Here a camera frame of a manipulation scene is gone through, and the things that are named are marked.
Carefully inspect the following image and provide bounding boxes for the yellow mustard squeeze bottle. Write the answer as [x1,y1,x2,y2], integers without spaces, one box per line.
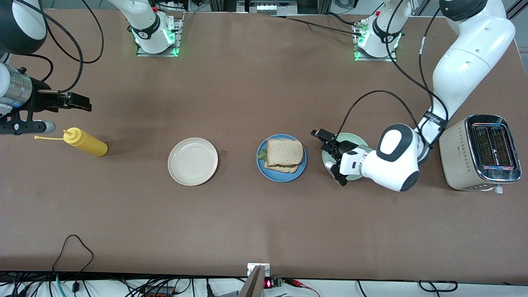
[34,127,108,158]

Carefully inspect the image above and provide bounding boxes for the toasted bread slice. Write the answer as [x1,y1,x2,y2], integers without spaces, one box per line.
[266,139,304,168]
[264,162,300,174]

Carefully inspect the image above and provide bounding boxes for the pale green round plate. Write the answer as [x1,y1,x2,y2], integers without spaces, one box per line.
[322,133,370,181]

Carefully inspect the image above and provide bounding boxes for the blue round plate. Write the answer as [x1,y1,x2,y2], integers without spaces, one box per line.
[256,134,307,183]

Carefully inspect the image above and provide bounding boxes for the beige round plate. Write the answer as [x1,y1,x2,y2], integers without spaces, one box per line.
[167,137,219,186]

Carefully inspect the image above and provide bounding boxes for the cream and chrome toaster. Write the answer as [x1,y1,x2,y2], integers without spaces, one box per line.
[438,114,522,195]

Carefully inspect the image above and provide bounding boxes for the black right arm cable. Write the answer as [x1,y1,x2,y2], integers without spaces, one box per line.
[0,0,104,93]

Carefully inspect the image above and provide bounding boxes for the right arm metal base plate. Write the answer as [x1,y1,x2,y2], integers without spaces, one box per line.
[136,12,182,57]

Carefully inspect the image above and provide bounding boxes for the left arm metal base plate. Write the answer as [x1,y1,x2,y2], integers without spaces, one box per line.
[354,23,398,62]

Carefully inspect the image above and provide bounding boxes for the black table cable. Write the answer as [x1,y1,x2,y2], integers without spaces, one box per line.
[270,14,363,37]

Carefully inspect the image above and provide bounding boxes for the thin black looped cable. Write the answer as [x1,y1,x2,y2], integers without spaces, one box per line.
[52,234,94,285]

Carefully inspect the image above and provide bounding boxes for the red and black clip wires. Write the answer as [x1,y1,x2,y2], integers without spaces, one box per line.
[285,278,321,297]

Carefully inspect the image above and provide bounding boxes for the black coiled cable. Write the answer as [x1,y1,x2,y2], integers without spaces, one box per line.
[418,280,458,293]

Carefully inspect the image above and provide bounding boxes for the white pole bracket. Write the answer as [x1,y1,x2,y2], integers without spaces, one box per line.
[247,263,271,277]

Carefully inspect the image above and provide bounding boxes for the grey metal camera pole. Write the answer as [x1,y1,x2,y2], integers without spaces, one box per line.
[238,264,266,297]

